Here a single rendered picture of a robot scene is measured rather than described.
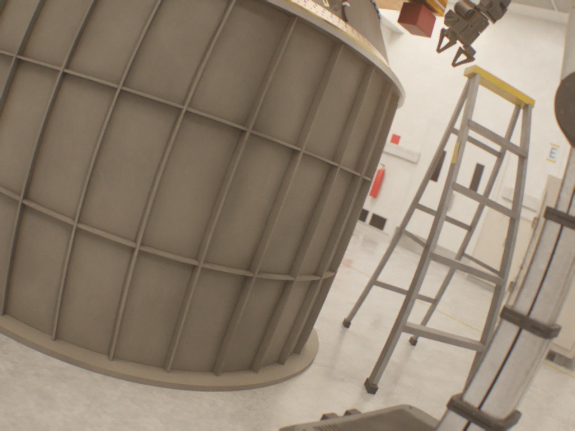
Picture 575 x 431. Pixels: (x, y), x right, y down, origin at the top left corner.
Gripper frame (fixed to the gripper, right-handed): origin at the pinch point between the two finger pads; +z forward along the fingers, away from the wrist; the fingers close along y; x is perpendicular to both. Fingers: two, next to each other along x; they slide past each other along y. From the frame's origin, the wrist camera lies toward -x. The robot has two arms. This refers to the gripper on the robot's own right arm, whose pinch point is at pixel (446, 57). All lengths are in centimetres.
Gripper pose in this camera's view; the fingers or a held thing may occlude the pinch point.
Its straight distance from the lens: 153.9
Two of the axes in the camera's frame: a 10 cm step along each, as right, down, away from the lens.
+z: -6.1, 6.6, 4.4
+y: -7.1, -2.1, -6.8
